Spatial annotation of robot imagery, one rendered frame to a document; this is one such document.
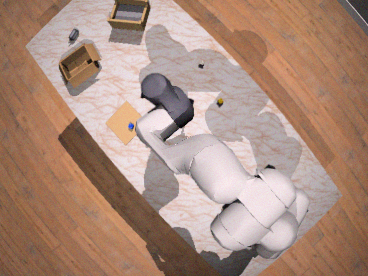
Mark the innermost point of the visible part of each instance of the tan square mat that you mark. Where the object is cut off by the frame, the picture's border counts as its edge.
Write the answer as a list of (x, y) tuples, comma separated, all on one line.
[(120, 120)]

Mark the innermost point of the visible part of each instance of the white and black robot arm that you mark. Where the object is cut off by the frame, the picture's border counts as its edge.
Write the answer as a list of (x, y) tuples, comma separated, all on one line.
[(259, 213)]

